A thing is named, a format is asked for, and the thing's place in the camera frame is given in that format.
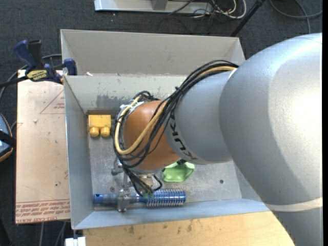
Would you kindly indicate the grey metal bin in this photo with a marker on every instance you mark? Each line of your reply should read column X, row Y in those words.
column 133, row 52

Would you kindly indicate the brown cardboard board, red print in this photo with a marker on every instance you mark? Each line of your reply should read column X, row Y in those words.
column 41, row 150

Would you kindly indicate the yellow toy block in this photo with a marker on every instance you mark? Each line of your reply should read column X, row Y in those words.
column 99, row 123

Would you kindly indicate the blue ribbed cylinder tool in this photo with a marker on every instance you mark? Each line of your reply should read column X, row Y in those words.
column 166, row 197

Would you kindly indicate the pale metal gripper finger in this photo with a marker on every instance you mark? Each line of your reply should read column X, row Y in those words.
column 117, row 166
column 124, row 201

